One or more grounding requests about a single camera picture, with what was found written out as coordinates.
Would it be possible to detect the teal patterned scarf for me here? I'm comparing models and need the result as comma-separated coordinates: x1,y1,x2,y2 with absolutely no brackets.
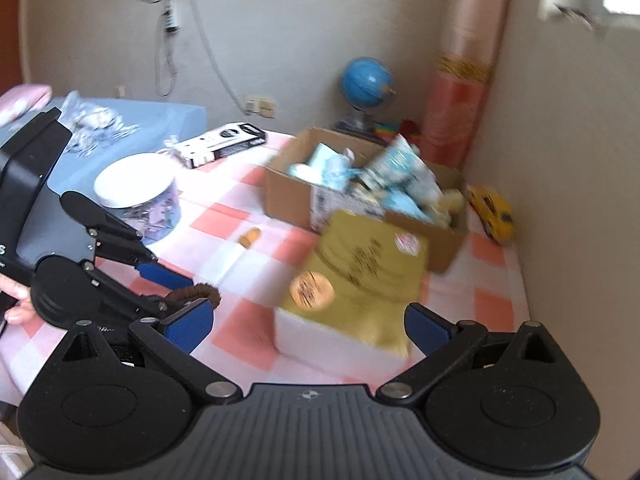
367,134,444,202

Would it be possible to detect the cream fluffy hair scrunchie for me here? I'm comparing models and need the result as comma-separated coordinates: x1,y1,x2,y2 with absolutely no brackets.
437,187,469,226

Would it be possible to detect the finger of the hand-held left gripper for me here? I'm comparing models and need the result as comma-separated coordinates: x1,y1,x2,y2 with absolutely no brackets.
95,266,195,321
59,190,195,290

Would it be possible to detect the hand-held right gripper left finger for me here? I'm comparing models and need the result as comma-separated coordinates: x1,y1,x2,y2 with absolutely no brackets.
48,298,244,404

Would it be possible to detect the yellow toy car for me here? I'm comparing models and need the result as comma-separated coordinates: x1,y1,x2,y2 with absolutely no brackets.
466,185,516,246

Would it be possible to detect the black and white carton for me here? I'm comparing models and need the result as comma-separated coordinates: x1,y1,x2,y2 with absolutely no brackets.
167,121,267,170

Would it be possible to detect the round clear container white lid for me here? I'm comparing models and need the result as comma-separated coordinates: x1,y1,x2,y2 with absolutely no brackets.
93,153,180,246

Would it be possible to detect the brown fuzzy hair tie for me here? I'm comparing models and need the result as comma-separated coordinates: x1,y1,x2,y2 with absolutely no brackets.
170,283,222,310

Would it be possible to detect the pink checkered tablecloth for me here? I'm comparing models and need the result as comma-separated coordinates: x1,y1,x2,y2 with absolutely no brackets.
0,127,531,411

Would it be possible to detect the pink orange rolled mat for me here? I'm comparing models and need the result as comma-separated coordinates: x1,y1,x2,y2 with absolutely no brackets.
420,0,516,167

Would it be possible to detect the blue bed sheet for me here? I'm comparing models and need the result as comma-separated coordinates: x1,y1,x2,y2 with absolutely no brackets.
0,95,208,198

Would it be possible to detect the plastic bag of cables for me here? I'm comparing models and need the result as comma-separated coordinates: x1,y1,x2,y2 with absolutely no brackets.
59,91,142,153

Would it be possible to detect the white wall socket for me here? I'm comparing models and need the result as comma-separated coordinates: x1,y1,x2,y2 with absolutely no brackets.
244,94,278,119

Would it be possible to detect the gold wrapped tissue pack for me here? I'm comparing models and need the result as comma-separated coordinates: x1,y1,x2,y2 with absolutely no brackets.
272,210,432,361

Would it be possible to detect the blue face mask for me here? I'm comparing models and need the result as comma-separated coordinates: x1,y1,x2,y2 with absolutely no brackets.
306,142,358,193

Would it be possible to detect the person's left hand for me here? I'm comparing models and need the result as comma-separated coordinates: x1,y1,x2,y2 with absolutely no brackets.
0,274,36,325

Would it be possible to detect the pink pillow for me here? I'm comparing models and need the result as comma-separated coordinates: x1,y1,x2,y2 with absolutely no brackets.
0,84,53,126

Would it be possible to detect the hanging power cable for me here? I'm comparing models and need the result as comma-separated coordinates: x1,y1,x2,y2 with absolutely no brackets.
152,0,183,97

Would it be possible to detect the blue desk globe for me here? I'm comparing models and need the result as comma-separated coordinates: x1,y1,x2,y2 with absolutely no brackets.
336,56,398,133

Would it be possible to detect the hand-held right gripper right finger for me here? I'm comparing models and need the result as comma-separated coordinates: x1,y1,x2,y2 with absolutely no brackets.
376,302,572,404

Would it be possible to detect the cardboard box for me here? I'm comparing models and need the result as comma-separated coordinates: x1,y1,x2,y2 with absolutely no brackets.
264,127,470,275

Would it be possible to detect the colourful toy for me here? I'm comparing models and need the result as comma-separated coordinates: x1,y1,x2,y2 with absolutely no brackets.
375,119,423,150

